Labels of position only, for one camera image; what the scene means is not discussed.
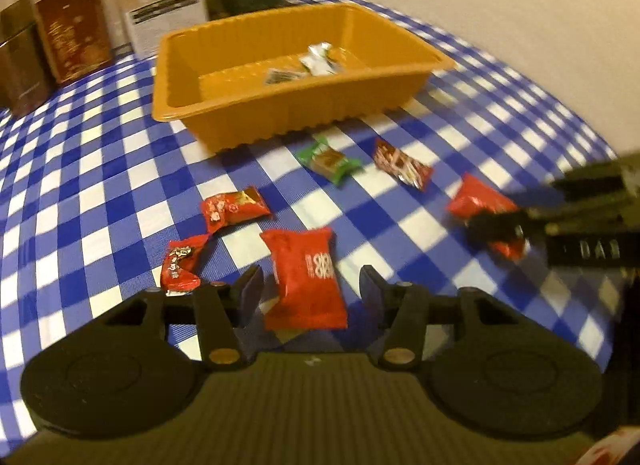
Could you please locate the brown metal canister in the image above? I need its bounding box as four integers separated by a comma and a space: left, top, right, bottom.
0, 0, 55, 118

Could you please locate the large red snack packet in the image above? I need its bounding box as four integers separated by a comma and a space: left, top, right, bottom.
259, 226, 349, 332

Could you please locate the silver white snack packet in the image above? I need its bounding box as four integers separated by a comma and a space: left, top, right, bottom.
300, 41, 343, 76

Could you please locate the orange plastic tray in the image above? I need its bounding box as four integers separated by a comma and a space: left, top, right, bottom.
151, 2, 458, 152

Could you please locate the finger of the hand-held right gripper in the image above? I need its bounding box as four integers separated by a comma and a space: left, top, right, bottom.
547, 160, 626, 206
465, 207, 551, 248

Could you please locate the white product box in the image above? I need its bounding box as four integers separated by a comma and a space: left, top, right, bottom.
110, 0, 208, 58

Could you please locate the red gift box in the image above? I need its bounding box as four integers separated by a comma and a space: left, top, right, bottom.
35, 0, 113, 84

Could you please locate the red white patterned clothing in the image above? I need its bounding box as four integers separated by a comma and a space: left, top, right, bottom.
575, 425, 640, 465

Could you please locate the clear nut packet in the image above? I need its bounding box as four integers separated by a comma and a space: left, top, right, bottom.
262, 67, 308, 86

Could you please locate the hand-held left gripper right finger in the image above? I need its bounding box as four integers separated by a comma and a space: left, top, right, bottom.
360, 265, 521, 372

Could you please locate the blue white checkered tablecloth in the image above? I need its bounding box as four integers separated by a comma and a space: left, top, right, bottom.
0, 0, 618, 441

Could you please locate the green candy packet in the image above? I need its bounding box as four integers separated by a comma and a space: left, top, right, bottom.
294, 135, 363, 188

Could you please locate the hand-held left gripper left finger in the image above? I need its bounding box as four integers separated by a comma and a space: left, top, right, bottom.
102, 265, 264, 372

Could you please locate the dark red candy packet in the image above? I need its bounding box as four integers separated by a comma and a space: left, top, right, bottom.
372, 137, 435, 192

